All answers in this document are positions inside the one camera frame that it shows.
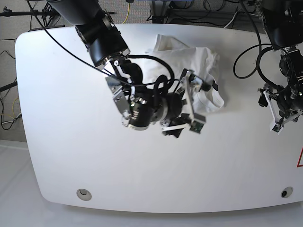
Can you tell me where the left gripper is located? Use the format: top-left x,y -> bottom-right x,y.
258,84 -> 303,123

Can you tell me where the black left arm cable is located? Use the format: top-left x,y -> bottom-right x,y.
233,0 -> 285,89

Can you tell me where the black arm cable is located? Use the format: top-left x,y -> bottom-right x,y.
233,0 -> 285,89
26,0 -> 177,100

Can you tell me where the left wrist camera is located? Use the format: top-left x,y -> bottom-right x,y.
269,121 -> 284,135

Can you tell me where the left table grommet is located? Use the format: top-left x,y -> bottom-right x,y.
76,189 -> 92,201

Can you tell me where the yellow cable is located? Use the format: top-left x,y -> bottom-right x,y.
122,0 -> 132,24

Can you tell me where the red warning sticker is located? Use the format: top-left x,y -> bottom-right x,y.
297,149 -> 303,167

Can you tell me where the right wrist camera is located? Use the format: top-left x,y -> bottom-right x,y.
189,113 -> 206,134

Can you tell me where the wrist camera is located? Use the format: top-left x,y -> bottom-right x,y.
269,121 -> 284,135
189,113 -> 206,134

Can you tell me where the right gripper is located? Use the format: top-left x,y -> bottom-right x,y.
160,70 -> 214,138

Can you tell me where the table grommet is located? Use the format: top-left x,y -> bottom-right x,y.
281,186 -> 294,198
76,189 -> 92,201

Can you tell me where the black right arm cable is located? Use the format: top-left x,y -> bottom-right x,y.
26,0 -> 177,100

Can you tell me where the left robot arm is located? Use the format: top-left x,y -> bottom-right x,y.
255,0 -> 303,121

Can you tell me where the right table grommet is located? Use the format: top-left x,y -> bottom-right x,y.
281,186 -> 294,198

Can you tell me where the black shirt label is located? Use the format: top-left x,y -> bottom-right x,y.
212,80 -> 218,91

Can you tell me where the black tripod stand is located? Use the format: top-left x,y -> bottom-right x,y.
0,0 -> 114,32

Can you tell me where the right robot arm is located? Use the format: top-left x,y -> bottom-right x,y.
49,0 -> 211,137

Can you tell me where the white printed T-shirt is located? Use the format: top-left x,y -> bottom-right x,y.
146,34 -> 224,114

